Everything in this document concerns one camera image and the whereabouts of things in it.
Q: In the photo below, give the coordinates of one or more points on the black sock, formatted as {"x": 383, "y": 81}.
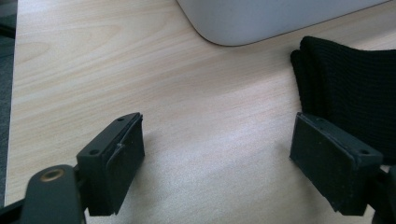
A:
{"x": 348, "y": 87}

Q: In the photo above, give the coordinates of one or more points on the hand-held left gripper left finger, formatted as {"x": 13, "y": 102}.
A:
{"x": 110, "y": 165}

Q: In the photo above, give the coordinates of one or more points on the light blue divided storage box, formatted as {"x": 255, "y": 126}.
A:
{"x": 264, "y": 18}

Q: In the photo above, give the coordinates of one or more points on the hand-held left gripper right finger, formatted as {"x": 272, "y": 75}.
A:
{"x": 336, "y": 165}

